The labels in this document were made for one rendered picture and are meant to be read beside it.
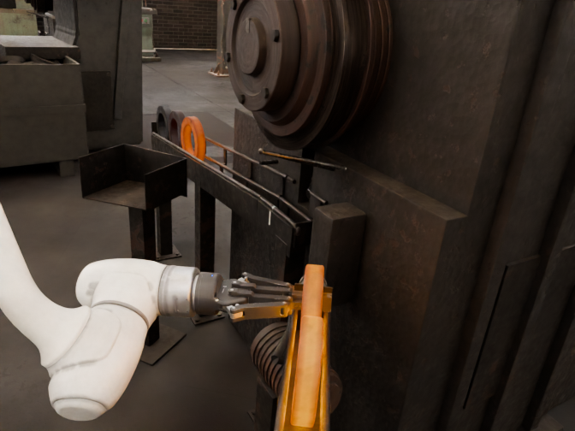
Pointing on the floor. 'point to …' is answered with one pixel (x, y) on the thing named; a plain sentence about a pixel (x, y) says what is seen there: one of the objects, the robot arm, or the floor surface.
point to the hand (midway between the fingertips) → (311, 301)
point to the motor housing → (273, 375)
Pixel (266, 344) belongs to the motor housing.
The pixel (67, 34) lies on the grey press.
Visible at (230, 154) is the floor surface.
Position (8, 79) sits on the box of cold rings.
